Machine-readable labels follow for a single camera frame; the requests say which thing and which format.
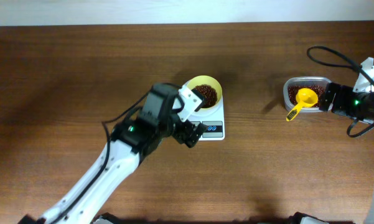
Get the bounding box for red adzuki beans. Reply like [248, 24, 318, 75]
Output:
[288, 85, 325, 105]

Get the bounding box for white digital kitchen scale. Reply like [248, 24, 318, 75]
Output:
[189, 81, 225, 141]

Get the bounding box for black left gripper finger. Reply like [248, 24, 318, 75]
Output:
[186, 123, 208, 148]
[192, 89, 206, 112]

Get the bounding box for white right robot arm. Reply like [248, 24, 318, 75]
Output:
[319, 57, 374, 223]

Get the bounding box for clear plastic container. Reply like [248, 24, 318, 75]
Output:
[283, 77, 331, 111]

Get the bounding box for yellow plastic scoop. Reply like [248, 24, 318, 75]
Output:
[286, 88, 319, 121]

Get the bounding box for red beans in bowl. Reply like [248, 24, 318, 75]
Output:
[194, 84, 217, 108]

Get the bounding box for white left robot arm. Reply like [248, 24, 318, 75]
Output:
[18, 83, 207, 224]

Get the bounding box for yellow plastic bowl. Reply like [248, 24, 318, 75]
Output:
[186, 75, 223, 110]

